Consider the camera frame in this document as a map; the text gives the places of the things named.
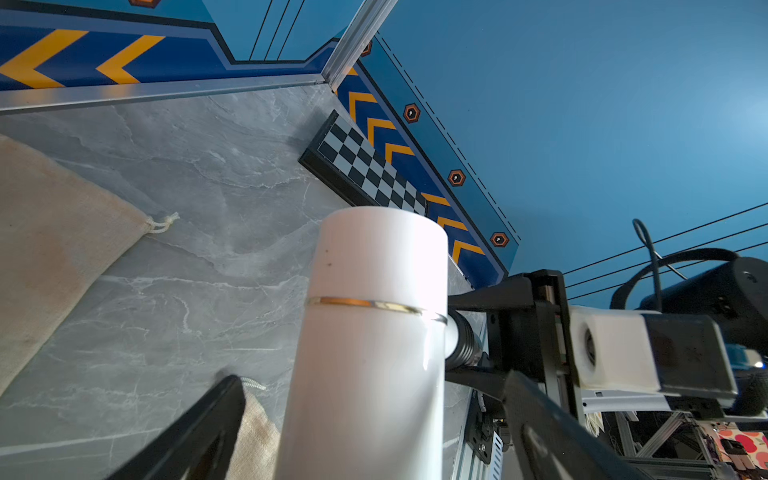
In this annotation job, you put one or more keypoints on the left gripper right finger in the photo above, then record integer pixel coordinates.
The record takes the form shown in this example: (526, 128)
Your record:
(550, 444)

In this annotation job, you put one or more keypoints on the beige cloth bag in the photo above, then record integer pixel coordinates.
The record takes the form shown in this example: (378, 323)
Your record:
(255, 453)
(59, 233)

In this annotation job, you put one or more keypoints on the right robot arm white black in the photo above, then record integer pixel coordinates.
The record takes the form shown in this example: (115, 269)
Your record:
(729, 288)

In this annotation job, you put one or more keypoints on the black white checkerboard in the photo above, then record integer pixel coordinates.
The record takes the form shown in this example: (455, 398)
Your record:
(343, 160)

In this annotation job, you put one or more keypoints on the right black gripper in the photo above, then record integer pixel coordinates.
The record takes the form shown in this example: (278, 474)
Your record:
(526, 321)

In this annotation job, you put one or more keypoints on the white hair dryer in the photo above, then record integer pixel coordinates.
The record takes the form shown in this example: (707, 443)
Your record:
(366, 399)

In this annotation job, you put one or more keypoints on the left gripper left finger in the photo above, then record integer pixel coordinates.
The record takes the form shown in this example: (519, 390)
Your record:
(199, 444)

